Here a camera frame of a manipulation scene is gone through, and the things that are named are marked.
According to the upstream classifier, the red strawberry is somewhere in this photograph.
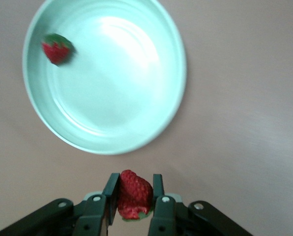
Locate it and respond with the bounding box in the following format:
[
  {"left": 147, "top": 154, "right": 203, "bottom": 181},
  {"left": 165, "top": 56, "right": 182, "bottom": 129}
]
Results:
[
  {"left": 41, "top": 33, "right": 76, "bottom": 66},
  {"left": 117, "top": 169, "right": 154, "bottom": 221}
]

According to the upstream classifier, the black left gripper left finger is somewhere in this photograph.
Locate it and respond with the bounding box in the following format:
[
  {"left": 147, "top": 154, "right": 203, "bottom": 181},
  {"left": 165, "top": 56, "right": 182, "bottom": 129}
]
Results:
[{"left": 0, "top": 173, "right": 121, "bottom": 236}]

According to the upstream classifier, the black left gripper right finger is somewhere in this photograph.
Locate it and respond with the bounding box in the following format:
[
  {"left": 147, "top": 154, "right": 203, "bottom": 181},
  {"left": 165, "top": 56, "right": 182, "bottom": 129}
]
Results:
[{"left": 148, "top": 174, "right": 253, "bottom": 236}]

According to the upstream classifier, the pale green round plate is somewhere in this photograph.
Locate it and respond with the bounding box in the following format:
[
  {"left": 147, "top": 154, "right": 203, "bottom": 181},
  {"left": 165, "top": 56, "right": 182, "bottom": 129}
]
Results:
[{"left": 22, "top": 0, "right": 188, "bottom": 156}]

